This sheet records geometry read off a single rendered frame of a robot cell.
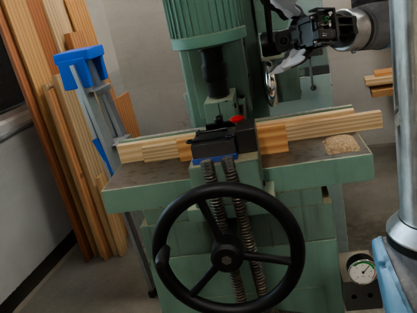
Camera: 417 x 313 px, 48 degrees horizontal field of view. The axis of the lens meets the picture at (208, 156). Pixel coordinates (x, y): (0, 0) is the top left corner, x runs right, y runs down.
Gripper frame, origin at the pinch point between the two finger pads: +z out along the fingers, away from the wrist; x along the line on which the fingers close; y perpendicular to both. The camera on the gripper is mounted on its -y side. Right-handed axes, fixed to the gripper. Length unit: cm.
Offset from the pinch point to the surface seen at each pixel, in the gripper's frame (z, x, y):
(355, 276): -13, 52, 3
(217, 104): 0.9, 11.4, -18.1
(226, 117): -0.9, 14.5, -17.7
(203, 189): 19.2, 26.9, 1.5
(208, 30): 4.7, -4.0, -11.4
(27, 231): 21, 56, -185
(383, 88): -184, 9, -115
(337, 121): -23.9, 19.5, -5.8
